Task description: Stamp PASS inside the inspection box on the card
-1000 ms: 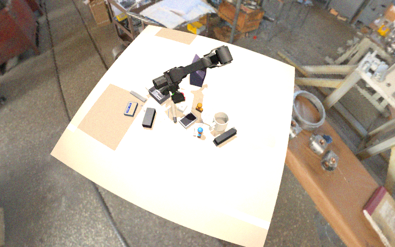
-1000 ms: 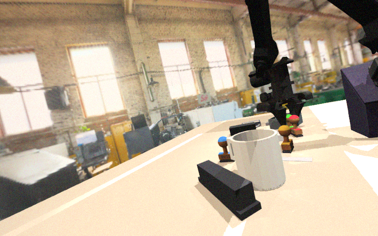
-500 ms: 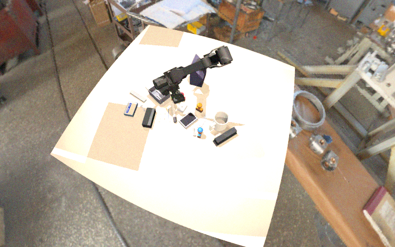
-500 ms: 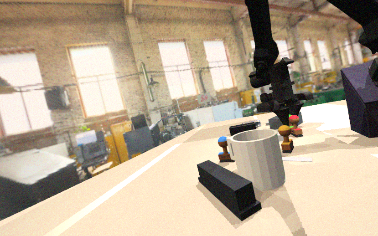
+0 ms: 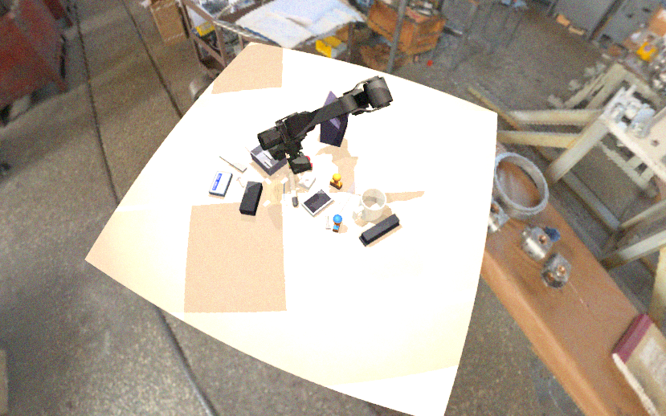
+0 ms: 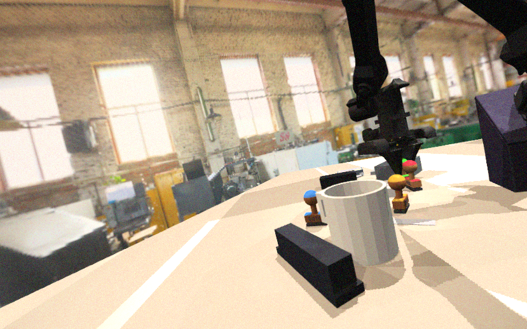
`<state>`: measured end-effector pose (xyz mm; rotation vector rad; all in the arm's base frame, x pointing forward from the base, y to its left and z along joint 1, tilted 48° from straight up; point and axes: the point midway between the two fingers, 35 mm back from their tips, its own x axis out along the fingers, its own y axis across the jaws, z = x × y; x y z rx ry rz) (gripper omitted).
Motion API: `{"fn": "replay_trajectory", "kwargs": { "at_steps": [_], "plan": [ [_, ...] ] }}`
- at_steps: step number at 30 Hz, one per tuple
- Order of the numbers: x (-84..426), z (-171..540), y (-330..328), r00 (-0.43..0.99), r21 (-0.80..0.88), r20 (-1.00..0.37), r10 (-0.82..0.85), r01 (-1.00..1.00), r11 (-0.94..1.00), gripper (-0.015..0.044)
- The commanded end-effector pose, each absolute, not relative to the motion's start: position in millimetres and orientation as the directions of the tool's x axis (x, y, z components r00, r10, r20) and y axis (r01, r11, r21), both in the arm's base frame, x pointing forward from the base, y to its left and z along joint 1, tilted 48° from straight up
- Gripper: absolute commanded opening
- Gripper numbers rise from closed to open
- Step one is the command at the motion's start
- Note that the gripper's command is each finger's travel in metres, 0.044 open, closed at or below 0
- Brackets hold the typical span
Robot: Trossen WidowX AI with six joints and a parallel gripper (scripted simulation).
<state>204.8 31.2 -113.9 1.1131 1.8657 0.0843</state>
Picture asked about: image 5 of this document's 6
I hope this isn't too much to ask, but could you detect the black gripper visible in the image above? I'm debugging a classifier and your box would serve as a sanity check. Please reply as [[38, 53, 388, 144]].
[[285, 141, 312, 174]]

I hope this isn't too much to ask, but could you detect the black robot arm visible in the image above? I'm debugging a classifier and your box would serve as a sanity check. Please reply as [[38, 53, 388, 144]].
[[256, 75, 393, 161]]

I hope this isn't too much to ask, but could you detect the wooden stamp with yellow knob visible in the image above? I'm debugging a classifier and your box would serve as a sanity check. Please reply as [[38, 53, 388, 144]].
[[329, 173, 343, 190]]

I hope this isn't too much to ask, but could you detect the beige mug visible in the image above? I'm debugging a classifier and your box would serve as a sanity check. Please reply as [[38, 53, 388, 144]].
[[352, 187, 386, 222]]

